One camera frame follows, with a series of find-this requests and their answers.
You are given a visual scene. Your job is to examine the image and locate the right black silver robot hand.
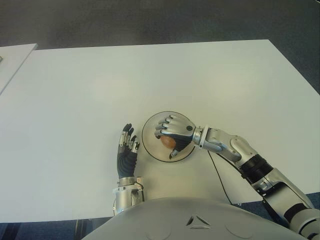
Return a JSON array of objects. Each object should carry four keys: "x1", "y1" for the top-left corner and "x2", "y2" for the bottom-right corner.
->
[{"x1": 154, "y1": 114, "x2": 196, "y2": 160}]

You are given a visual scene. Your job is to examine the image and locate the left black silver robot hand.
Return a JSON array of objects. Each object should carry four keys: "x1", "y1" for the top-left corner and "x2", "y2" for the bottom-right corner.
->
[{"x1": 116, "y1": 123, "x2": 141, "y2": 180}]

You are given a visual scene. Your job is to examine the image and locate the red yellow apple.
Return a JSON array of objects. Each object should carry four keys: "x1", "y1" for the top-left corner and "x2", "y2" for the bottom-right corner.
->
[{"x1": 160, "y1": 136, "x2": 177, "y2": 149}]

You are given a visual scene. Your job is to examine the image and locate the white plate black rim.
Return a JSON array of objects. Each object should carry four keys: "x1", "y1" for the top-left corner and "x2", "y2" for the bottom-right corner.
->
[{"x1": 141, "y1": 110, "x2": 197, "y2": 163}]

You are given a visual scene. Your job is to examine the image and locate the grey robot torso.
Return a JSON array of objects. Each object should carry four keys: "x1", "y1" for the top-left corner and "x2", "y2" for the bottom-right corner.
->
[{"x1": 81, "y1": 196, "x2": 301, "y2": 240}]

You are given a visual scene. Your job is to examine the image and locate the black cable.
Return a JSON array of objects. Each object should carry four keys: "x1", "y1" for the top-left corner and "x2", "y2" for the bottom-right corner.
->
[{"x1": 208, "y1": 152, "x2": 233, "y2": 205}]

